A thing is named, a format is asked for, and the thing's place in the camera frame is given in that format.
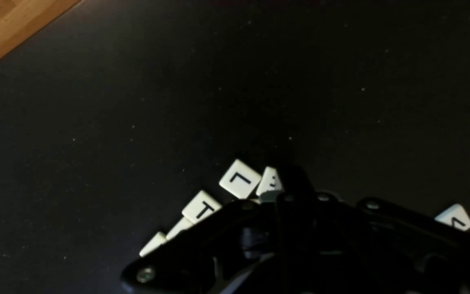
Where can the white letter tile L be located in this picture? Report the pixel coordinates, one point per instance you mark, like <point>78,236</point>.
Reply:
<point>241,180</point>

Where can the white letter tile T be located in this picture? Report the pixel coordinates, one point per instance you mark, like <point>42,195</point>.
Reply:
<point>200,208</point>

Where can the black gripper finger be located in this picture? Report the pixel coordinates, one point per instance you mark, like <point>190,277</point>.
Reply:
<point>296,185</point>

